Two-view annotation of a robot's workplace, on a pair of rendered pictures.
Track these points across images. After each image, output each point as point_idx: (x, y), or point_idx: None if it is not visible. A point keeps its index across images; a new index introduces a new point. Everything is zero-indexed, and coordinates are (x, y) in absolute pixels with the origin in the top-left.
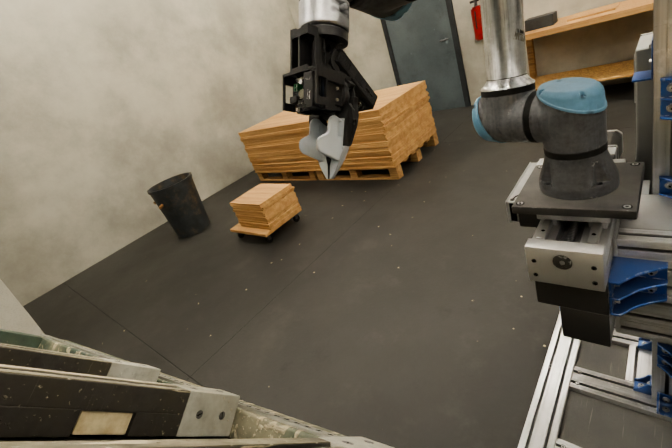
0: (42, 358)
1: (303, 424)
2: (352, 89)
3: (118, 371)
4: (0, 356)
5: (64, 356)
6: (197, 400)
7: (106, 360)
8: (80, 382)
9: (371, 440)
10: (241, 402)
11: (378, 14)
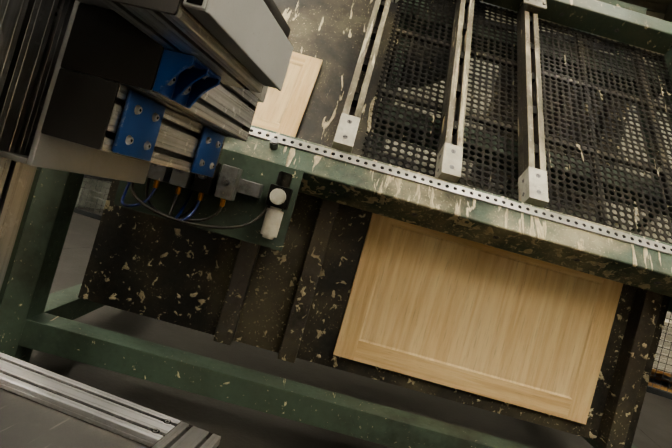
0: (526, 137)
1: (394, 173)
2: None
3: (526, 173)
4: (525, 124)
5: (528, 143)
6: (442, 149)
7: (536, 168)
8: (449, 101)
9: (346, 143)
10: (449, 189)
11: None
